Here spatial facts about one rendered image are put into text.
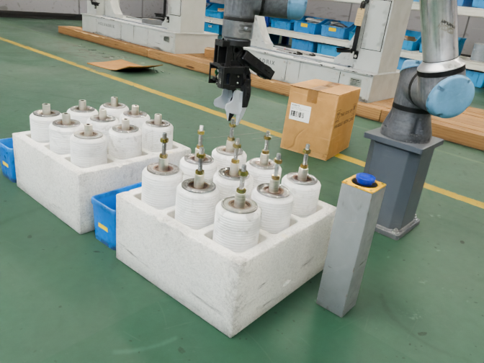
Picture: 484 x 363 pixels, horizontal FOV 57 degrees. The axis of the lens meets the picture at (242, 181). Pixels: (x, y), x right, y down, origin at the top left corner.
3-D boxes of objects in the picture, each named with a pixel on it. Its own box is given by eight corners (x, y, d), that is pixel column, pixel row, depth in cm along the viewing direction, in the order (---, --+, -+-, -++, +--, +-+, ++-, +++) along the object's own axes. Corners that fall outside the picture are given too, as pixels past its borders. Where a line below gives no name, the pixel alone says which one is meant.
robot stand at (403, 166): (369, 203, 161) (389, 124, 150) (419, 223, 150) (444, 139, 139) (344, 217, 148) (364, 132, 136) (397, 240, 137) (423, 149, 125)
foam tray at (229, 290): (220, 214, 141) (225, 160, 134) (326, 267, 119) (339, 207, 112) (115, 258, 112) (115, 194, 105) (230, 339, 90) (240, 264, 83)
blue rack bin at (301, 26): (310, 32, 658) (313, 16, 650) (333, 35, 636) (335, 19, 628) (291, 31, 622) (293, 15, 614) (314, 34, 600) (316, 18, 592)
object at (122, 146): (129, 177, 142) (130, 122, 135) (147, 187, 136) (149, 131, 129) (102, 184, 135) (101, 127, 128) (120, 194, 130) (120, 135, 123)
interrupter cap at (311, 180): (279, 176, 108) (280, 174, 108) (301, 172, 113) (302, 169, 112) (302, 189, 103) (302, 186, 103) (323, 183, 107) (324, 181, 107)
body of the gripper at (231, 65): (207, 85, 114) (211, 36, 109) (235, 84, 118) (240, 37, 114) (222, 91, 108) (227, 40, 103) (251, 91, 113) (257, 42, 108)
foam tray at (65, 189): (120, 163, 171) (120, 117, 164) (188, 199, 148) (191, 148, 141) (16, 186, 143) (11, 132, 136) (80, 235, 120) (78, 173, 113)
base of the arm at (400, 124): (392, 126, 147) (399, 96, 143) (437, 138, 138) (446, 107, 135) (371, 132, 136) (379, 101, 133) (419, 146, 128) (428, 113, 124)
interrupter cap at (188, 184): (212, 196, 93) (212, 194, 93) (177, 191, 94) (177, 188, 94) (218, 183, 100) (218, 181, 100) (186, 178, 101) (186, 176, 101)
